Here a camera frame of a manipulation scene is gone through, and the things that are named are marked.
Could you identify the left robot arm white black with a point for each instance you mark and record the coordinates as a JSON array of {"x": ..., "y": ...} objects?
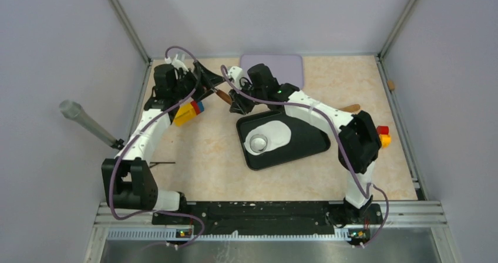
[{"x": 129, "y": 182}]

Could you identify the black baking tray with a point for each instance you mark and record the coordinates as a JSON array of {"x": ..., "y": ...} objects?
[{"x": 306, "y": 140}]

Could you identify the lilac rectangular tray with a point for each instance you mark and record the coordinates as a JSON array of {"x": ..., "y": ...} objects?
[{"x": 287, "y": 68}]

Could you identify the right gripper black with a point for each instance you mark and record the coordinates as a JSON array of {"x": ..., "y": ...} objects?
[{"x": 238, "y": 105}]

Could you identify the grey microphone on tripod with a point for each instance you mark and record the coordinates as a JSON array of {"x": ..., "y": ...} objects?
[{"x": 87, "y": 123}]

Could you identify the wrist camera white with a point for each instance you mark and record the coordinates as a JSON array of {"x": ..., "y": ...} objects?
[
  {"x": 177, "y": 61},
  {"x": 235, "y": 75}
]

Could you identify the clear glass cup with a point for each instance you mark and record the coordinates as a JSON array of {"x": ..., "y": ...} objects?
[{"x": 258, "y": 144}]

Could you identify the yellow red blue toy block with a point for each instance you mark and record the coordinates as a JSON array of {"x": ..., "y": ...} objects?
[{"x": 188, "y": 112}]

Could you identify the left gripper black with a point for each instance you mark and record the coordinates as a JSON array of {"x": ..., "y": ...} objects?
[{"x": 208, "y": 80}]

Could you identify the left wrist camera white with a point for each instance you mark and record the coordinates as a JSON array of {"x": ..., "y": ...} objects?
[{"x": 177, "y": 61}]

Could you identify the small wooden cork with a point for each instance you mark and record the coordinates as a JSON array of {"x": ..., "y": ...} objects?
[{"x": 390, "y": 85}]

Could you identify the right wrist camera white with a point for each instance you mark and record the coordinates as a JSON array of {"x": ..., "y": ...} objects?
[{"x": 235, "y": 75}]

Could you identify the wooden dough roller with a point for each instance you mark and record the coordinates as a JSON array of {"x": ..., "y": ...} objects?
[{"x": 353, "y": 108}]

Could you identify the metal scraper wooden handle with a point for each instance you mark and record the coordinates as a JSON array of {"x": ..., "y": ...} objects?
[{"x": 218, "y": 92}]

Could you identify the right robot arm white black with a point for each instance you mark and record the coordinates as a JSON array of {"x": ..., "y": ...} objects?
[{"x": 358, "y": 141}]

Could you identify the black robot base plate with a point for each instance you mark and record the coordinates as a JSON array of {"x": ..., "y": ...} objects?
[{"x": 271, "y": 217}]

